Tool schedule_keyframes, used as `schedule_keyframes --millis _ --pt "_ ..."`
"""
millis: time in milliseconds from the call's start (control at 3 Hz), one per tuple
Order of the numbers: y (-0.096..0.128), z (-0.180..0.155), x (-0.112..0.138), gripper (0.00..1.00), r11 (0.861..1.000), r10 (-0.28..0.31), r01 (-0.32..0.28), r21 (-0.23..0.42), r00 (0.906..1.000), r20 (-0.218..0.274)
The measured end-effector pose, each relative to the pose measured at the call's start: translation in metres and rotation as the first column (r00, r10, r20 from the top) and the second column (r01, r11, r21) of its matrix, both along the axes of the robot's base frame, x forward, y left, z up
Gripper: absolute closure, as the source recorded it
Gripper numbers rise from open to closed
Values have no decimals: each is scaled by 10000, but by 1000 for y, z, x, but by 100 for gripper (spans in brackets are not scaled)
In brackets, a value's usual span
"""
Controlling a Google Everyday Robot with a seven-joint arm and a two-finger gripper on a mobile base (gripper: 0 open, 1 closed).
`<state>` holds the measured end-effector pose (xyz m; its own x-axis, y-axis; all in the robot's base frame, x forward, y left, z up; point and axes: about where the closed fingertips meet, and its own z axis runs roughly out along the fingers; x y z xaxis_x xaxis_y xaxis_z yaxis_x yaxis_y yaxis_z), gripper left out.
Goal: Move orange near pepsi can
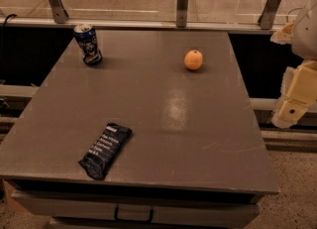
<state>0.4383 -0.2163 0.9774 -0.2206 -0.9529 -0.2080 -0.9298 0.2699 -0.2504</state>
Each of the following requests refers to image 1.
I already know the grey drawer with black handle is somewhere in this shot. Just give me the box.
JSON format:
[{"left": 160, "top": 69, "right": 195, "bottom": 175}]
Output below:
[{"left": 12, "top": 190, "right": 259, "bottom": 229}]

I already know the metal railing bracket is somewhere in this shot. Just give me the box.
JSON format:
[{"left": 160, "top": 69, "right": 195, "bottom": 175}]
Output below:
[
  {"left": 33, "top": 0, "right": 69, "bottom": 25},
  {"left": 176, "top": 0, "right": 188, "bottom": 28},
  {"left": 258, "top": 0, "right": 281, "bottom": 30}
]

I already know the left metal railing bracket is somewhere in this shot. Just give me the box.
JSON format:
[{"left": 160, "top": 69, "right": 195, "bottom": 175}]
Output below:
[{"left": 33, "top": 0, "right": 69, "bottom": 25}]

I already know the blue pepsi can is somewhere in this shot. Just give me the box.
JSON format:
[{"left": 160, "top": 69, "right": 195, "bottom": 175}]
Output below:
[{"left": 73, "top": 24, "right": 102, "bottom": 65}]

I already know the orange fruit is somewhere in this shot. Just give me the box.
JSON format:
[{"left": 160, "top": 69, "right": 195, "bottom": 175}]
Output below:
[{"left": 183, "top": 50, "right": 203, "bottom": 70}]

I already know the right metal railing bracket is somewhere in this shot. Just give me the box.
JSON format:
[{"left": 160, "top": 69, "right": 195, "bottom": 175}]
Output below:
[{"left": 258, "top": 0, "right": 281, "bottom": 30}]

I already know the black cable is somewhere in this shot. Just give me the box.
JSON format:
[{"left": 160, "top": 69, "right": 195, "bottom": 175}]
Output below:
[{"left": 0, "top": 13, "right": 18, "bottom": 62}]

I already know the middle metal railing bracket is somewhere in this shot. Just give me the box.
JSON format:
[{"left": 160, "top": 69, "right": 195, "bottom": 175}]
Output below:
[{"left": 176, "top": 0, "right": 188, "bottom": 28}]

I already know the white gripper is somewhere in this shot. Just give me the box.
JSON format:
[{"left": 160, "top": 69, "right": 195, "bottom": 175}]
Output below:
[{"left": 270, "top": 0, "right": 317, "bottom": 129}]

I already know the dark snack bar wrapper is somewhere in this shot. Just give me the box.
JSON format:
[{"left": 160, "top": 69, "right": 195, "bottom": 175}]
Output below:
[{"left": 78, "top": 123, "right": 132, "bottom": 180}]

